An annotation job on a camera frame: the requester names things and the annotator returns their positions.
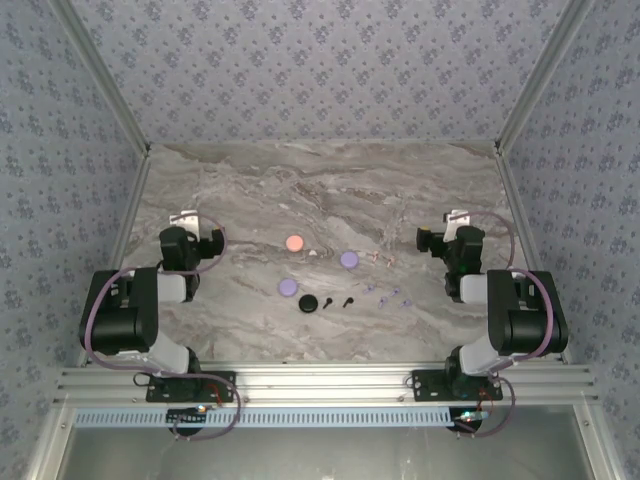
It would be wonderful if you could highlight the white slotted cable duct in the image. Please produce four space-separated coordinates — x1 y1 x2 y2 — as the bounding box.
73 405 454 429

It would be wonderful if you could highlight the aluminium frame post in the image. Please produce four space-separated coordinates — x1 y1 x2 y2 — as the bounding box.
47 0 153 157
494 0 599 157

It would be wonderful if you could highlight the aluminium table side rail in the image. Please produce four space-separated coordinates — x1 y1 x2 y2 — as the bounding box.
493 144 574 366
77 147 153 369

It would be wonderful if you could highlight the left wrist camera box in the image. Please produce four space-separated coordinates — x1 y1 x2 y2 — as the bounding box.
168 209 202 237

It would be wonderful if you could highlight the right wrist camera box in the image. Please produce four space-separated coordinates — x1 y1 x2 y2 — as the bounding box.
442 209 471 241

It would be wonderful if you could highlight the small controller board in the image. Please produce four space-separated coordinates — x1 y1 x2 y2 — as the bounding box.
449 407 489 436
166 405 210 437

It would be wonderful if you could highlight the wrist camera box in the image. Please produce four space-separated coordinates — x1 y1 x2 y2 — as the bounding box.
442 209 471 241
168 209 202 237

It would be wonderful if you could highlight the grey metal panel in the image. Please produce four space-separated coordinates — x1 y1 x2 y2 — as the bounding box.
29 404 621 480

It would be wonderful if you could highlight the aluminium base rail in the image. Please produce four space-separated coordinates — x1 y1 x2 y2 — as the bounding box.
54 364 601 406

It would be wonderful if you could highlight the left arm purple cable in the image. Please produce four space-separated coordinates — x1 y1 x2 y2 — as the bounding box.
81 214 242 442

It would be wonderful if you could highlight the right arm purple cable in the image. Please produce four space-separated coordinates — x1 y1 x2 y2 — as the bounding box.
449 209 557 440

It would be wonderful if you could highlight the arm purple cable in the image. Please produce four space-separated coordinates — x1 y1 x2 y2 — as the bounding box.
81 214 242 442
449 209 557 440

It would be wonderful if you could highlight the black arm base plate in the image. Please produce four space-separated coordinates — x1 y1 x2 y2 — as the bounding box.
410 369 504 404
145 372 237 404

